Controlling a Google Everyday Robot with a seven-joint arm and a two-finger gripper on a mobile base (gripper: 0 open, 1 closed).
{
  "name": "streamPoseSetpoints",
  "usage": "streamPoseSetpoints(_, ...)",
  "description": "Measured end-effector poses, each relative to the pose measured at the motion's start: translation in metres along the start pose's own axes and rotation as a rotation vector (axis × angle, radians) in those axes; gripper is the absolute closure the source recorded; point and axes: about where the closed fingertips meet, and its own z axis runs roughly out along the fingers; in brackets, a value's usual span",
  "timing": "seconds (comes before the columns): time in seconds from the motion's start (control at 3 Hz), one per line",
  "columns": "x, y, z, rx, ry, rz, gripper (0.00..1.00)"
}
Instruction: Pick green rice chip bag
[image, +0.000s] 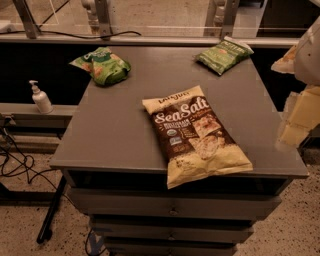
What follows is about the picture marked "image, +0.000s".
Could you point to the black metal stand leg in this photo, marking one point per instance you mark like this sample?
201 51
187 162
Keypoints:
45 232

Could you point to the white pump dispenser bottle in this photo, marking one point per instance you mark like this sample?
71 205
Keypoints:
40 98

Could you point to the green chip bag right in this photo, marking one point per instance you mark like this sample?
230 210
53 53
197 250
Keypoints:
226 54

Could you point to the metal railing frame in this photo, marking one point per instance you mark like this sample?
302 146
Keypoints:
133 22

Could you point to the brown sea salt chip bag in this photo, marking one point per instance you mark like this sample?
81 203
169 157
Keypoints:
195 141

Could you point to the green rice chip bag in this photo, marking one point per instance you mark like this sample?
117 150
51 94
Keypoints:
104 67

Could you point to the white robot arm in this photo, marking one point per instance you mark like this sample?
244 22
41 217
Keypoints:
302 110

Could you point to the grey drawer cabinet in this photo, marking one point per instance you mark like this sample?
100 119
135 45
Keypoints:
116 171

